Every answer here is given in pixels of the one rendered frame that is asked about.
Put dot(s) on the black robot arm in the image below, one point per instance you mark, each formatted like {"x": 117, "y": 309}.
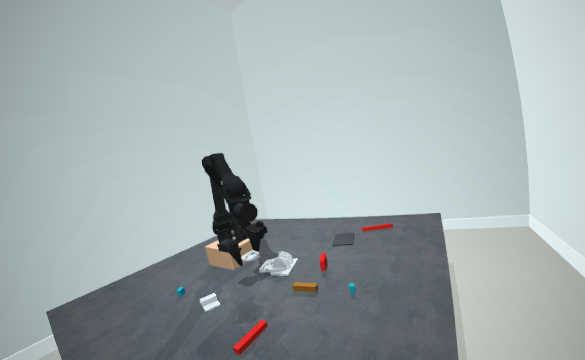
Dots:
{"x": 237, "y": 197}

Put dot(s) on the orange rectangular bar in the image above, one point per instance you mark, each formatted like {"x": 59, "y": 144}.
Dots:
{"x": 308, "y": 287}

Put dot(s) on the red flat bar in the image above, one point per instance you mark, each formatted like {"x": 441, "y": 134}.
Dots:
{"x": 378, "y": 227}

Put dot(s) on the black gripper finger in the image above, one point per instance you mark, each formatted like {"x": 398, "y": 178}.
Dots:
{"x": 237, "y": 256}
{"x": 256, "y": 245}

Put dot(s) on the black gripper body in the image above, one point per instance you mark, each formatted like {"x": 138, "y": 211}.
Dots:
{"x": 231, "y": 245}

